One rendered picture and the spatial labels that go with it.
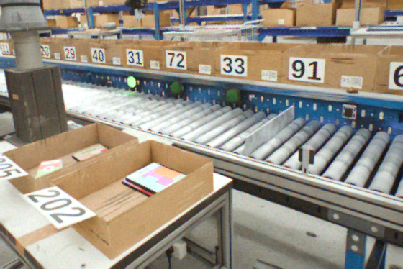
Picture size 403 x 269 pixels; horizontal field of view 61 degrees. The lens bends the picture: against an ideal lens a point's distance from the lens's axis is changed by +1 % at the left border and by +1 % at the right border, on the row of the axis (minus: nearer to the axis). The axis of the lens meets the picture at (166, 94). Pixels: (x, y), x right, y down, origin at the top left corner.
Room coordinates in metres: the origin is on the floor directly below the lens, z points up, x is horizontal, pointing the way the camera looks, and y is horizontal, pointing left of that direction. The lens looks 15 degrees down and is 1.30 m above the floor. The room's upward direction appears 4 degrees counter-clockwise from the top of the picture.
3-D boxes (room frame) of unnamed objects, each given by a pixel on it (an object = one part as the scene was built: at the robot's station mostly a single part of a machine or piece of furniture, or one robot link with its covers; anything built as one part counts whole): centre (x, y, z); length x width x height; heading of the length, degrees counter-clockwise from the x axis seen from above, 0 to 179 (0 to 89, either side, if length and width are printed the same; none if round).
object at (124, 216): (0.88, 0.11, 0.80); 0.38 x 0.28 x 0.10; 134
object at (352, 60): (1.60, -0.82, 0.96); 0.39 x 0.29 x 0.17; 48
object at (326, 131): (1.22, -0.56, 0.72); 0.52 x 0.05 x 0.05; 138
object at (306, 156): (0.98, -0.43, 0.78); 0.05 x 0.01 x 0.11; 48
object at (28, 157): (1.10, 0.34, 0.80); 0.38 x 0.28 x 0.10; 132
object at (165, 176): (0.95, 0.03, 0.78); 0.19 x 0.14 x 0.02; 45
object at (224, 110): (1.57, -0.17, 0.72); 0.52 x 0.05 x 0.05; 138
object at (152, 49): (2.38, 0.06, 0.96); 0.39 x 0.29 x 0.17; 48
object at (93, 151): (1.17, 0.27, 0.76); 0.19 x 0.14 x 0.02; 39
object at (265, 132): (1.33, -0.44, 0.76); 0.46 x 0.01 x 0.09; 138
